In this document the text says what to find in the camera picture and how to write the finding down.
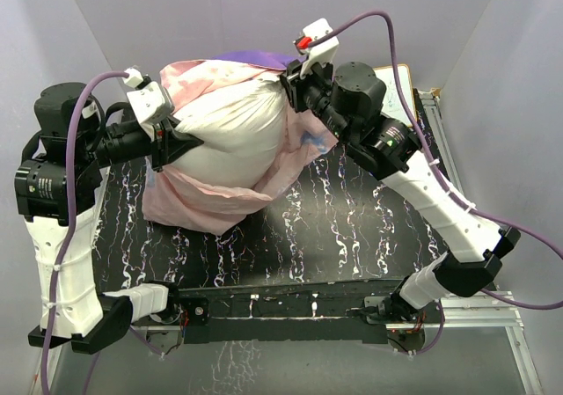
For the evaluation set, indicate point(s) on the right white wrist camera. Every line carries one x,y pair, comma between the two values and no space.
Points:
316,44

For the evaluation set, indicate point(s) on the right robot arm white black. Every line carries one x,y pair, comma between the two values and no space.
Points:
349,100

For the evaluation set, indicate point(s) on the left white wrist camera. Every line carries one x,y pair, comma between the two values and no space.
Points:
149,100

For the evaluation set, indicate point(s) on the white pillow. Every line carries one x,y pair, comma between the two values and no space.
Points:
242,127

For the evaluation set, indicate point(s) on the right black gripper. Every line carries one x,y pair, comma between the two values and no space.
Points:
298,84

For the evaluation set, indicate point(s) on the small whiteboard with orange frame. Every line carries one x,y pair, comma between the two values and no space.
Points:
392,106

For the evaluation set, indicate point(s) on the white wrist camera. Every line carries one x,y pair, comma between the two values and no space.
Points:
316,44
149,100

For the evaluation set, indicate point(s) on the aluminium table frame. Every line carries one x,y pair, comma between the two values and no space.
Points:
60,172

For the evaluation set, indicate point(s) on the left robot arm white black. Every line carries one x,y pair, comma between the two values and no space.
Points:
73,311

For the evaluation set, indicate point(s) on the purple Elsa print pillowcase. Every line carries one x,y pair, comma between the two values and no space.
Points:
172,198

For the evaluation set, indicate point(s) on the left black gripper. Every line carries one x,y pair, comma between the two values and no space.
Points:
168,144

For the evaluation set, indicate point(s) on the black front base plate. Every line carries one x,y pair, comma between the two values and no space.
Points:
315,311

